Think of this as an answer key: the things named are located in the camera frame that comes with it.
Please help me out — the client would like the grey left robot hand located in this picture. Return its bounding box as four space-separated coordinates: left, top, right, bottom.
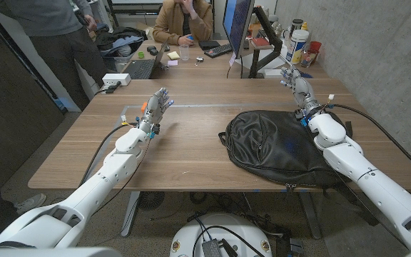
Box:
138 87 175 135

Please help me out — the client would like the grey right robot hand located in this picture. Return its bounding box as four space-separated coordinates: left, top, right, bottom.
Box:
280 66 323 116

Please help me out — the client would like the black leather backpack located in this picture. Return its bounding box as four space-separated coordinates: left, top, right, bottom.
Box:
218 109 381 228

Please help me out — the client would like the blue brush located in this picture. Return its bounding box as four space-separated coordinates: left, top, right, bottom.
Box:
280 55 314 79

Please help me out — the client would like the clear patterned cup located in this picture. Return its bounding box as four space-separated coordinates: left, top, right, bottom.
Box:
300 49 317 69

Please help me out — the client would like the white flat box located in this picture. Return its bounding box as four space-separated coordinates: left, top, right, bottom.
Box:
262 68 285 79

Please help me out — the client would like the black laptop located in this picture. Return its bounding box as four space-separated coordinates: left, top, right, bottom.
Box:
122 38 171 80

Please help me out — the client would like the white wipes canister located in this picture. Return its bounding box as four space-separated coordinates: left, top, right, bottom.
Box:
285 29 310 66

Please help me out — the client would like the red cup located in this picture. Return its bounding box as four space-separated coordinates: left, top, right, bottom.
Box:
308 41 323 64

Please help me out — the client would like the white power strip box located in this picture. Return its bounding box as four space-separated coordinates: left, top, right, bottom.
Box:
101 73 132 87

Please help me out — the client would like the red book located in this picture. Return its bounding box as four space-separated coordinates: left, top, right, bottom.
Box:
250 37 271 49

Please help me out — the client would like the dark lidded jar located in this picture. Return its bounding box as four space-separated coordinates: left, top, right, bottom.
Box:
290 19 304 36

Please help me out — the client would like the black bag with clothes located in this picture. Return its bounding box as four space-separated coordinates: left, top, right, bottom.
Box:
95 25 148 71

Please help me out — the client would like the black wallet case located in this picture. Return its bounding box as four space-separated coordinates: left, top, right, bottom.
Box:
198 40 221 51

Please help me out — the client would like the black keyboard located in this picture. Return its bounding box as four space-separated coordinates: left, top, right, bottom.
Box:
203 43 233 59

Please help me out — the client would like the round black floor fan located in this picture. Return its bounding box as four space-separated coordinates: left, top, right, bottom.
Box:
137 191 166 211

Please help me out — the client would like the seated person tan jacket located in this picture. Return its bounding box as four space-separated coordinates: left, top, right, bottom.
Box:
151 0 213 46

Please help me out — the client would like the computer monitor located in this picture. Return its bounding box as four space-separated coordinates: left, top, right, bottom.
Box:
222 0 255 60

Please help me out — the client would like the grey table leg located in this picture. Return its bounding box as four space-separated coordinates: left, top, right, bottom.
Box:
298 191 323 240
120 191 141 238

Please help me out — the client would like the standing person grey sweater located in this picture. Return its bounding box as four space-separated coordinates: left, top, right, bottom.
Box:
0 0 108 111

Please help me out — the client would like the white robot torso base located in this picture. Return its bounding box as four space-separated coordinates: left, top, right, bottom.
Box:
169 213 273 257

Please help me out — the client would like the grey finned metal box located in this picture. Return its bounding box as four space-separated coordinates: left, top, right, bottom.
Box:
201 238 224 257

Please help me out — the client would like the white sneaker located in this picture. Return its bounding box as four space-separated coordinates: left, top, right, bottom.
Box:
14 193 47 217

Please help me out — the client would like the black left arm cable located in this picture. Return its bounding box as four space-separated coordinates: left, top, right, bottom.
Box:
78 122 141 190

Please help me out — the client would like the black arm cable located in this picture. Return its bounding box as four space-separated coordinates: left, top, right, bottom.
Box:
78 122 141 190
321 103 411 182

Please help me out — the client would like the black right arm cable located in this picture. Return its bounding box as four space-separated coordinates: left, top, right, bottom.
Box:
321 103 411 182

